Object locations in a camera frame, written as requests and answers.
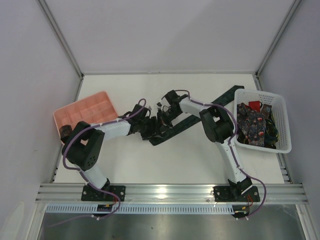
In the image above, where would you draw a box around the dark green tie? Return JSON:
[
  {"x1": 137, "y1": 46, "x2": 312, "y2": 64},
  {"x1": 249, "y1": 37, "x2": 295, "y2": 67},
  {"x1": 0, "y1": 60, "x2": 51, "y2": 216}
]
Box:
[{"x1": 149, "y1": 85, "x2": 245, "y2": 146}]

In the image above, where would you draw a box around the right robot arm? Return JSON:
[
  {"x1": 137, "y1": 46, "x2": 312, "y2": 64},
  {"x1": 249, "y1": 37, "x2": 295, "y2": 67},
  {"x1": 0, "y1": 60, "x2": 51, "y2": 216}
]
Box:
[{"x1": 150, "y1": 90, "x2": 253, "y2": 200}]

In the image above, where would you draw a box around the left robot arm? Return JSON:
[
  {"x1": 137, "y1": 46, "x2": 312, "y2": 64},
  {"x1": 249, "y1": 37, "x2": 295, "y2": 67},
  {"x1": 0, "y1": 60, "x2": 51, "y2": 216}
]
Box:
[{"x1": 61, "y1": 104, "x2": 160, "y2": 191}]

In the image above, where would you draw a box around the pink compartment tray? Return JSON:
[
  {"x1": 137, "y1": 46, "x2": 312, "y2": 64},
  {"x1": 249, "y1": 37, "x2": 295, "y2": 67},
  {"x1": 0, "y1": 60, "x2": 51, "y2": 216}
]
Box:
[{"x1": 53, "y1": 91, "x2": 118, "y2": 130}]

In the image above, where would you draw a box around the floral navy tie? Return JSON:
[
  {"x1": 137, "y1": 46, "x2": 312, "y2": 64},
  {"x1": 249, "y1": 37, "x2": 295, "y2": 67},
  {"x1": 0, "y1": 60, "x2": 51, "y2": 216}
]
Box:
[{"x1": 236, "y1": 103, "x2": 266, "y2": 147}]

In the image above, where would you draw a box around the red tie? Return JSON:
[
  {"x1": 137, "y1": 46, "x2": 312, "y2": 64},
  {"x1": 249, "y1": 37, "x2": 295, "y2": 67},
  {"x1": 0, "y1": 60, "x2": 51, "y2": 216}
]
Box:
[{"x1": 248, "y1": 100, "x2": 262, "y2": 112}]

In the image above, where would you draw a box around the rolled dark brown tie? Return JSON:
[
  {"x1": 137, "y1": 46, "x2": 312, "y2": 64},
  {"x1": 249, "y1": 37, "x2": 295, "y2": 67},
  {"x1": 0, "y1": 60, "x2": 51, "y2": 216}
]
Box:
[{"x1": 59, "y1": 124, "x2": 73, "y2": 144}]

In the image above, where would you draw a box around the brown patterned tie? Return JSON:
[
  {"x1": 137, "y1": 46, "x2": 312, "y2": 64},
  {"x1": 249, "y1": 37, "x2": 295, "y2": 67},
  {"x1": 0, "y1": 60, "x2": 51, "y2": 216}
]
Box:
[{"x1": 260, "y1": 104, "x2": 272, "y2": 121}]

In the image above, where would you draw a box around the white plastic basket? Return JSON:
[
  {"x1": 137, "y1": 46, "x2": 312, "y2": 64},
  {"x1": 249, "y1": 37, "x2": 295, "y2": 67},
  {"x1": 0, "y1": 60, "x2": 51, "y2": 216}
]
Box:
[{"x1": 234, "y1": 88, "x2": 292, "y2": 154}]

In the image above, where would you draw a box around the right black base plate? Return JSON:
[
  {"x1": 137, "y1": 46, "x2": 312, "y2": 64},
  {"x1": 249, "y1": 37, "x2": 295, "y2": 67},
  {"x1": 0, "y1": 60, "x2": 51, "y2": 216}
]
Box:
[{"x1": 213, "y1": 185, "x2": 261, "y2": 203}]

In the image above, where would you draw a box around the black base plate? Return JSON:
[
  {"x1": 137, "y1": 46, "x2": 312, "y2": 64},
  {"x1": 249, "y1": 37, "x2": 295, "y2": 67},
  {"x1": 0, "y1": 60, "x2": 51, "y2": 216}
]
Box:
[
  {"x1": 81, "y1": 185, "x2": 126, "y2": 202},
  {"x1": 213, "y1": 185, "x2": 261, "y2": 203}
]

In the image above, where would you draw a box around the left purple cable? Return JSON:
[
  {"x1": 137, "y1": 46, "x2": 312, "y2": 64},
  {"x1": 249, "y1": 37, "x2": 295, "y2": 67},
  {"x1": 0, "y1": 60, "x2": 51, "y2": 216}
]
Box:
[{"x1": 62, "y1": 98, "x2": 147, "y2": 186}]

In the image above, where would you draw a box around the purple cable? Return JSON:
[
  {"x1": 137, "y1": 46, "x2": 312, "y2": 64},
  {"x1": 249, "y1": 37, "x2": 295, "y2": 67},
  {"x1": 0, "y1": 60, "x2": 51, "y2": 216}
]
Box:
[
  {"x1": 172, "y1": 89, "x2": 267, "y2": 220},
  {"x1": 62, "y1": 98, "x2": 147, "y2": 186}
]

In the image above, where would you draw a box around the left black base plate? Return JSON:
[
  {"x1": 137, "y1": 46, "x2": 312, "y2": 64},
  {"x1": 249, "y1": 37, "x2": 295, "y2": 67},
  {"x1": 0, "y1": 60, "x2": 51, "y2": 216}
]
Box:
[{"x1": 81, "y1": 185, "x2": 126, "y2": 202}]

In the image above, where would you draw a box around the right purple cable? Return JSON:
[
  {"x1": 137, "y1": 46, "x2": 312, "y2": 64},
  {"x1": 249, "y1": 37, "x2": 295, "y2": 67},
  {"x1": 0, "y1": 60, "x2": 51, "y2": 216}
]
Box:
[{"x1": 172, "y1": 89, "x2": 267, "y2": 220}]

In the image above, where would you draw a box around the white slotted cable duct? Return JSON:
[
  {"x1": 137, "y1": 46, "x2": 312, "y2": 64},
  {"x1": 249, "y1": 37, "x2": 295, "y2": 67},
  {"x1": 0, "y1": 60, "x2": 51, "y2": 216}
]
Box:
[{"x1": 45, "y1": 203, "x2": 234, "y2": 215}]

